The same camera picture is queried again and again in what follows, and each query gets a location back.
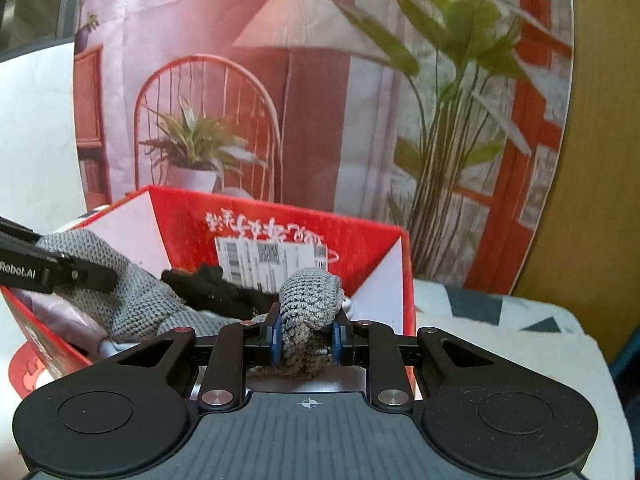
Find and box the white patterned table cloth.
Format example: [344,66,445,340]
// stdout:
[1,280,634,479]

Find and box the red strawberry cardboard box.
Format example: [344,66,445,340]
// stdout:
[1,188,416,378]

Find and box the grey knitted cloth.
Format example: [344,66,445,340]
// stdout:
[36,229,346,379]

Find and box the printed living room backdrop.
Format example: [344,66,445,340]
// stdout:
[74,0,574,292]

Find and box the black and white glove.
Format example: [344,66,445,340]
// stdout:
[160,263,278,321]

